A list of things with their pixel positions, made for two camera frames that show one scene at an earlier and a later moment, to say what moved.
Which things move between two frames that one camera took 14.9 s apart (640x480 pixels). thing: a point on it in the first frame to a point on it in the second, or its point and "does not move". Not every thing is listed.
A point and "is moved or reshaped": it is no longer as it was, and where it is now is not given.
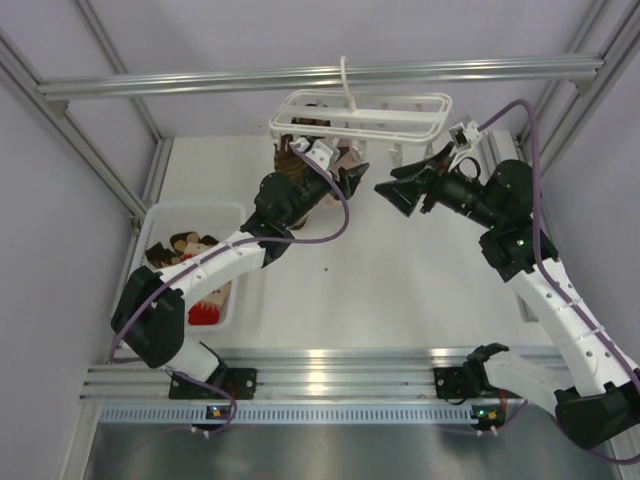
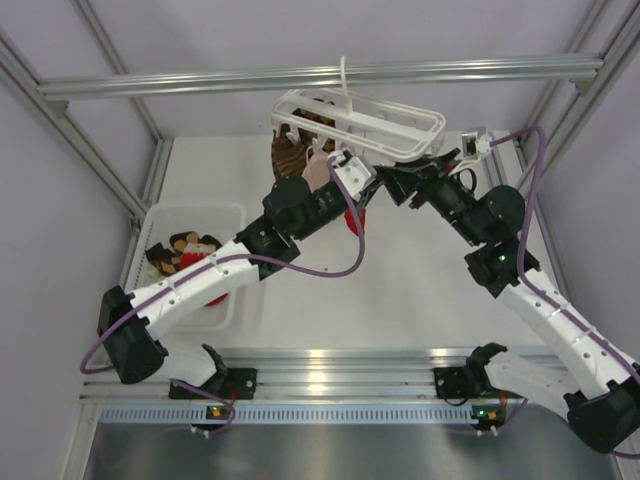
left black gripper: (349, 180) to (365, 199)
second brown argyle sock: (179, 241) does not move
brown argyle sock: (162, 257) does not move
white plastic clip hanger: (392, 118) is moved or reshaped
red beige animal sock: (192, 247) to (351, 221)
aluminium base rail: (294, 374) does not move
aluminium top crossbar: (52, 92) does not move
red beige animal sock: (211, 309) to (193, 253)
